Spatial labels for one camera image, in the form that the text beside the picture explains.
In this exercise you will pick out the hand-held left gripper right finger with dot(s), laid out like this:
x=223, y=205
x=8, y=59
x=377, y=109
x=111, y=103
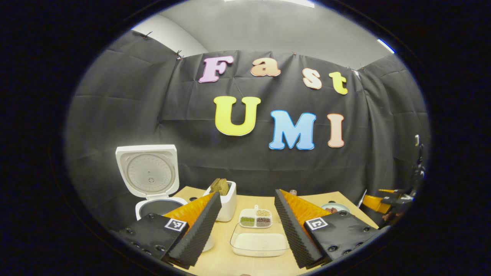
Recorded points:
x=295, y=234

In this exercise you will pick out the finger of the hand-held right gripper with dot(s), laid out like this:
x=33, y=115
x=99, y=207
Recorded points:
x=399, y=198
x=374, y=203

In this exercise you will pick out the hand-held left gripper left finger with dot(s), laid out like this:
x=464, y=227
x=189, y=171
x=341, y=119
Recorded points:
x=195, y=237

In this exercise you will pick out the clear tray of rice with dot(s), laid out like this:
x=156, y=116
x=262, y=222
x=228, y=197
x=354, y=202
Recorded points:
x=261, y=244

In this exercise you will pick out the white rice cooker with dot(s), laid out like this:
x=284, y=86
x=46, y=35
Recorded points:
x=147, y=172

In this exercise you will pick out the pale green plate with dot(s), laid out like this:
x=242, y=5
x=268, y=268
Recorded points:
x=343, y=207

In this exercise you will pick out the red meat slices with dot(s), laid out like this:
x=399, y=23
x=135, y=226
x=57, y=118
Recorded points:
x=332, y=210

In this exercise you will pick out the white divided grain dish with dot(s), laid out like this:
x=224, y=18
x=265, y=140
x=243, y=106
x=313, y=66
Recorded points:
x=255, y=218

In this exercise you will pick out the white toaster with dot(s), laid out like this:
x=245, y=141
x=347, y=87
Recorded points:
x=228, y=209

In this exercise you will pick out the brown bread slice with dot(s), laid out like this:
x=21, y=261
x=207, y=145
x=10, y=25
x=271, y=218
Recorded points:
x=224, y=187
x=215, y=187

